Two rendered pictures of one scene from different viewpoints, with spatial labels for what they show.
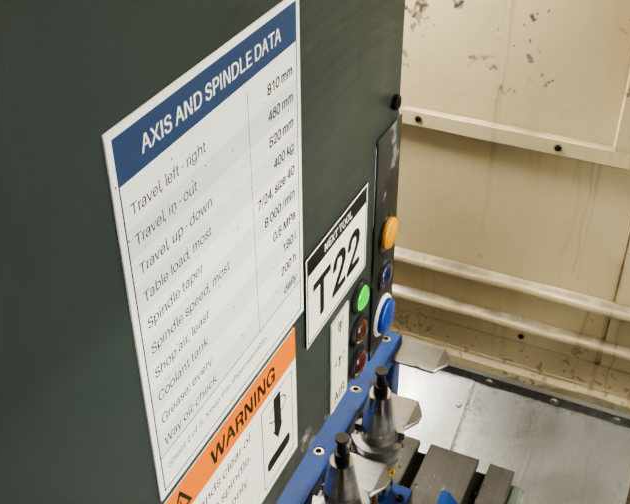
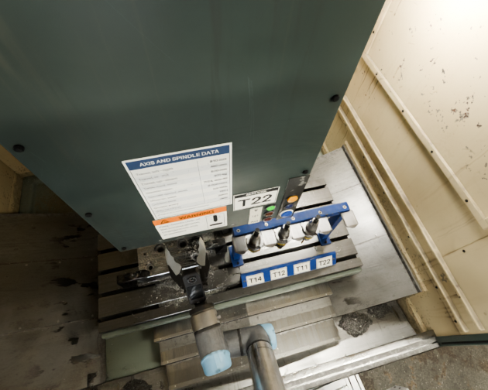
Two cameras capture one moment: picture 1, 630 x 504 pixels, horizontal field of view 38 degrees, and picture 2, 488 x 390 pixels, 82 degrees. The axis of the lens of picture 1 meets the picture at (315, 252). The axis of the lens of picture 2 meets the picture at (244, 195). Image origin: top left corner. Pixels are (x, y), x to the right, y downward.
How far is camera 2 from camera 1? 0.38 m
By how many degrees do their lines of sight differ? 39
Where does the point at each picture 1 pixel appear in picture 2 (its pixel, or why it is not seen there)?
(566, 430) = (396, 269)
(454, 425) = (368, 238)
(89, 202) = (117, 171)
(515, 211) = (437, 204)
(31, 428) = (99, 199)
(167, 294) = (155, 189)
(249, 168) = (198, 175)
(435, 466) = (345, 244)
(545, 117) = (472, 187)
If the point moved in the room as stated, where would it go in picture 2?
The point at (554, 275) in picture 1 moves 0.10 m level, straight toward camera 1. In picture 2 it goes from (432, 232) to (413, 240)
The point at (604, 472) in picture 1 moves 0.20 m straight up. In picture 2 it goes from (393, 289) to (417, 279)
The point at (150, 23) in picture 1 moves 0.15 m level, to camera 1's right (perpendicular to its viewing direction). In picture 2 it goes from (142, 144) to (207, 224)
